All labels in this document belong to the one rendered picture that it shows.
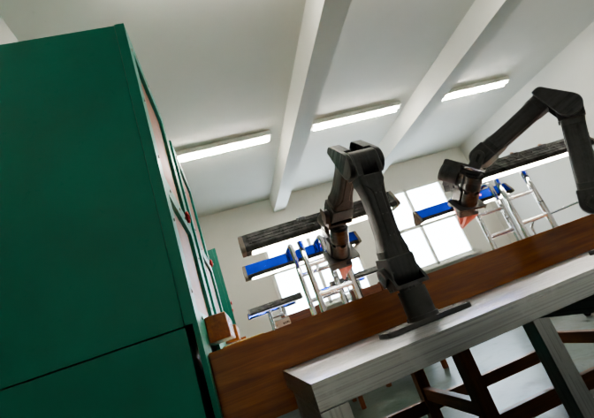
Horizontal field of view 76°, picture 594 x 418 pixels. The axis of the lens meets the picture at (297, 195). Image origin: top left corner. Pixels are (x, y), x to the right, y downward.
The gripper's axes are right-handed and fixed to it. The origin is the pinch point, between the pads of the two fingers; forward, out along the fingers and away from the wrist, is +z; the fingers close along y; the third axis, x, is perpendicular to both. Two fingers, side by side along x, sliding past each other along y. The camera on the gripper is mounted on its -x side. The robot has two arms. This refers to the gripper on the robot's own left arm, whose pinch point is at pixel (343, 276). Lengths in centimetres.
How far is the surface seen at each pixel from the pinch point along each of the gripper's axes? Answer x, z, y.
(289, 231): -21.1, -8.2, 10.6
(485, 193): -59, 34, -113
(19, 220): -11, -43, 80
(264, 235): -22.9, -8.7, 19.3
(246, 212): -488, 254, -18
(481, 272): 24.4, -7.7, -31.7
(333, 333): 25.3, -7.0, 13.8
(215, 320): 7.1, -6.9, 41.7
